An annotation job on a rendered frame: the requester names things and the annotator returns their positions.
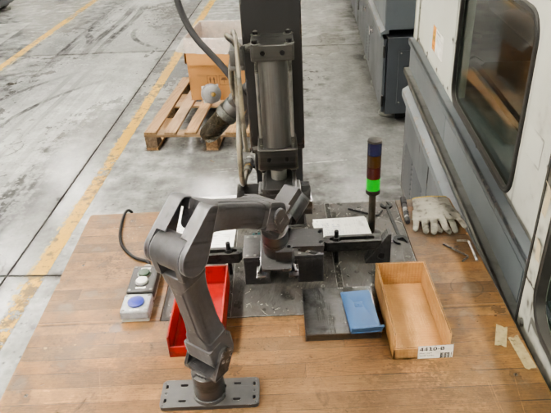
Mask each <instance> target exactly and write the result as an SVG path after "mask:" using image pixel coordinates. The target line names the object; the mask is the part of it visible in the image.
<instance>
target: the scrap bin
mask: <svg viewBox="0 0 551 413"><path fill-rule="evenodd" d="M205 268H206V271H205V274H206V280H207V286H208V288H209V291H210V294H211V297H212V301H213V304H214V307H215V309H216V313H217V315H218V317H219V319H220V321H221V323H222V324H223V325H224V327H225V329H226V323H227V314H228V304H229V295H230V275H229V267H228V265H206V267H205ZM186 338H187V336H186V328H185V324H184V320H183V318H182V315H181V314H180V309H179V307H178V305H177V303H176V300H175V298H174V302H173V307H172V311H171V318H170V322H169V326H168V330H167V334H166V341H167V346H168V350H169V354H170V357H179V356H186V352H187V350H186V349H185V348H186V346H185V344H184V340H185V339H186Z"/></svg>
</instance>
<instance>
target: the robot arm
mask: <svg viewBox="0 0 551 413"><path fill-rule="evenodd" d="M308 204H309V200H308V198H307V196H306V195H305V194H303V193H302V191H301V189H300V188H297V187H294V186H291V185H288V184H285V185H284V186H283V188H282V189H281V190H280V192H279V193H278V195H277V196H276V198H275V200H273V199H270V198H268V197H263V196H260V195H257V194H244V196H242V197H238V198H215V199H209V198H203V197H191V196H189V195H186V194H183V193H180V192H173V193H171V194H170V195H169V196H168V198H167V200H166V202H165V204H164V206H163V207H162V209H161V211H160V213H159V215H158V217H157V218H156V220H155V222H154V224H153V227H152V228H151V230H150V232H149V233H148V236H147V237H146V239H145V242H144V246H143V252H144V255H145V256H146V258H147V259H148V260H150V261H151V262H152V263H153V266H154V269H155V271H156V272H158V273H160V274H162V276H163V278H164V280H165V281H166V282H167V284H168V285H169V286H170V288H171V291H172V292H173V295H174V297H175V300H176V303H177V305H178V307H179V309H180V314H181V315H182V318H183V320H184V324H185V328H186V336H187V338H186V339H185V340H184V344H185V346H186V348H185V349H186V350H187V352H186V356H185V359H184V366H186V367H188V368H190V369H191V376H192V379H187V380H168V381H166V382H165V383H164V384H163V387H162V395H161V399H160V404H159V406H160V409H161V411H193V410H212V409H231V408H251V407H257V406H258V405H259V393H260V382H259V378H258V377H243V378H224V374H225V373H226V372H227V371H228V370H229V365H230V360H231V357H232V353H233V350H234V343H233V340H232V337H231V334H230V331H228V330H226V329H225V327H224V325H223V324H222V323H221V321H220V319H219V317H218V315H217V313H216V309H215V307H214V304H213V301H212V297H211V294H210V291H209V288H208V286H207V280H206V274H205V271H206V268H205V267H206V265H207V261H208V258H209V254H210V250H211V245H212V238H213V234H214V233H215V232H219V231H224V230H232V229H260V230H261V252H262V271H263V272H271V270H283V271H291V270H292V260H293V251H292V248H297V249H298V251H300V252H307V253H311V254H313V255H316V254H317V253H318V252H324V235H323V228H311V229H291V225H296V224H297V222H298V220H299V218H300V217H301V215H302V214H303V212H304V211H305V209H306V207H307V205H308ZM181 206H182V207H183V211H182V216H181V222H180V223H181V225H182V227H184V228H185V229H184V232H183V233H182V234H181V233H179V232H176V230H177V226H178V222H179V218H180V209H181ZM254 384H255V385H254ZM254 398H255V399H254Z"/></svg>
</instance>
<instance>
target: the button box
mask: <svg viewBox="0 0 551 413"><path fill-rule="evenodd" d="M128 211H129V212H130V213H133V212H132V210H131V209H126V210H125V211H124V213H123V215H122V217H121V222H120V227H119V233H118V238H119V243H120V245H121V248H122V249H123V250H124V251H125V252H126V253H127V254H128V255H129V256H131V257H132V258H134V259H135V260H138V261H143V262H146V263H147V265H145V266H135V267H134V270H133V273H132V275H131V278H130V283H129V286H128V288H127V291H126V294H128V295H130V294H149V293H151V294H152V295H153V300H155V297H156V294H157V289H158V285H159V282H160V278H161V274H160V273H158V272H156V271H155V269H154V266H153V265H151V262H150V261H149V260H146V259H143V258H140V257H137V256H135V255H133V254H132V253H131V252H129V251H128V250H127V249H126V248H125V246H124V244H123V242H122V238H121V231H122V225H123V222H124V218H125V215H126V213H127V212H128ZM142 269H149V270H150V274H149V275H147V276H145V277H147V278H148V282H147V283H146V284H136V279H137V278H138V277H140V276H139V271H140V270H142Z"/></svg>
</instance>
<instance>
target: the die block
mask: <svg viewBox="0 0 551 413"><path fill-rule="evenodd" d="M294 264H297V265H298V281H299V282H315V281H324V257H322V258H304V259H294ZM257 266H260V261H244V275H245V283H246V284H270V283H271V272H267V273H266V279H261V280H258V279H257Z"/></svg>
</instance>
